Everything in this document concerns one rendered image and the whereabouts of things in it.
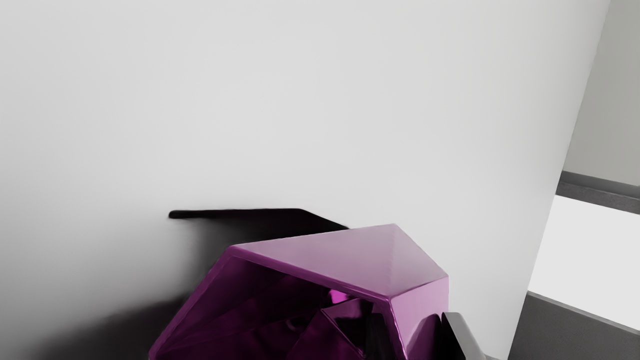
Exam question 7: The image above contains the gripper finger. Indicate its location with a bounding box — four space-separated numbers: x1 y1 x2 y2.
441 312 487 360

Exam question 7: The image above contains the purple faceted mug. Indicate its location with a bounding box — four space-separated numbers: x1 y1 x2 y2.
148 223 450 360

